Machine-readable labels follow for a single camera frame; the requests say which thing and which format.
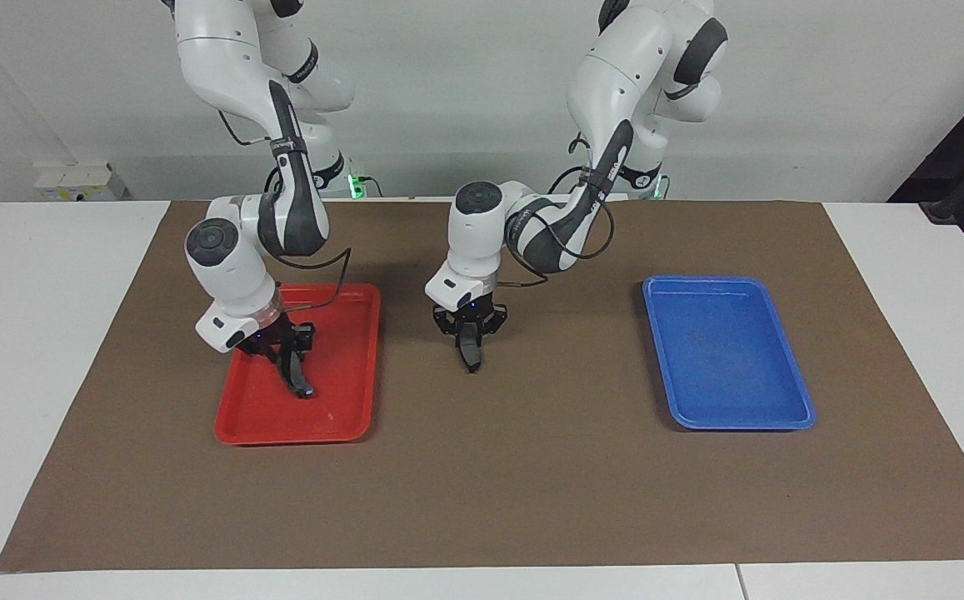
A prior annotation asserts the red plastic tray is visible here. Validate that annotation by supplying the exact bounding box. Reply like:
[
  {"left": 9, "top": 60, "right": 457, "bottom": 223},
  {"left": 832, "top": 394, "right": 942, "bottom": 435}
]
[{"left": 213, "top": 282, "right": 382, "bottom": 447}]

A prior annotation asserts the brown table mat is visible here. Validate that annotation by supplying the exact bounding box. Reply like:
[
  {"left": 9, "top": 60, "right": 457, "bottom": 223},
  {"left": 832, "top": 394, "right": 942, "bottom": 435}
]
[{"left": 0, "top": 200, "right": 964, "bottom": 573}]

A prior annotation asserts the white wall power box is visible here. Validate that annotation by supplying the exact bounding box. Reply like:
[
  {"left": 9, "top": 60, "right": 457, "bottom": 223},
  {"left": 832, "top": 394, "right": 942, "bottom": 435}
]
[{"left": 34, "top": 161, "right": 128, "bottom": 203}]

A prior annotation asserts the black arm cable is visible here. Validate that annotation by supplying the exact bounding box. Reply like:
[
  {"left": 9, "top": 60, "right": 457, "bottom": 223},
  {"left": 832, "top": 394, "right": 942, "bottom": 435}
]
[
  {"left": 505, "top": 137, "right": 616, "bottom": 288},
  {"left": 219, "top": 108, "right": 353, "bottom": 311}
]

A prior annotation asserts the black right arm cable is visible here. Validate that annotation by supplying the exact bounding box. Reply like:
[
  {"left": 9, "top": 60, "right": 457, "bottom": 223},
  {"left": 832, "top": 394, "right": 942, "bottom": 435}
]
[{"left": 219, "top": 108, "right": 353, "bottom": 311}]

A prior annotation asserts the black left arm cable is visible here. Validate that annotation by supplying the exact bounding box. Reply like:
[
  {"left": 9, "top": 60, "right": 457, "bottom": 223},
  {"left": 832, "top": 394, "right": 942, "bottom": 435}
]
[{"left": 505, "top": 137, "right": 616, "bottom": 288}]

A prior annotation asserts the blue plastic tray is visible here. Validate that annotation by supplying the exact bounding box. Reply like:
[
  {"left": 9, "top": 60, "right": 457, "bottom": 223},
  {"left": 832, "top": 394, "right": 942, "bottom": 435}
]
[{"left": 642, "top": 276, "right": 817, "bottom": 432}]

